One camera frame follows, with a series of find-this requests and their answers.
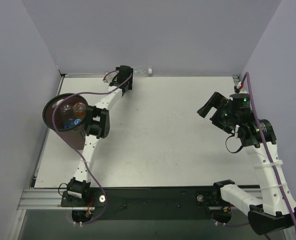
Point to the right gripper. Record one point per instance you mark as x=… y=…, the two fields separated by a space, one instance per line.
x=217 y=110

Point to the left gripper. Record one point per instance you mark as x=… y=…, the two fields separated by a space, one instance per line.
x=125 y=81

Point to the clear crushed plastic bottle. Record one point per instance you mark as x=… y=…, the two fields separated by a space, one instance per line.
x=143 y=72

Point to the orange label plastic bottle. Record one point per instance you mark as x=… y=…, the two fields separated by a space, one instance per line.
x=79 y=110

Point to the blue label plastic bottle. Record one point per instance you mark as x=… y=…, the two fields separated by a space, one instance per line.
x=71 y=122

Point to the white label clear bottle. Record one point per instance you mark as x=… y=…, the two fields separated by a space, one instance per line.
x=66 y=112

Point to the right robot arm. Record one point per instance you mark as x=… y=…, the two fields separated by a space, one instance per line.
x=276 y=210

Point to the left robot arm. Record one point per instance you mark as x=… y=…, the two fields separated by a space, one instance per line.
x=96 y=127

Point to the brown round bin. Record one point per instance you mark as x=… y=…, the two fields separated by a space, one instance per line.
x=59 y=112

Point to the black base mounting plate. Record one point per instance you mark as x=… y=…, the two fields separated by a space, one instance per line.
x=152 y=203

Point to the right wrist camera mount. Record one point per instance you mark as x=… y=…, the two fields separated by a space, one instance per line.
x=238 y=87

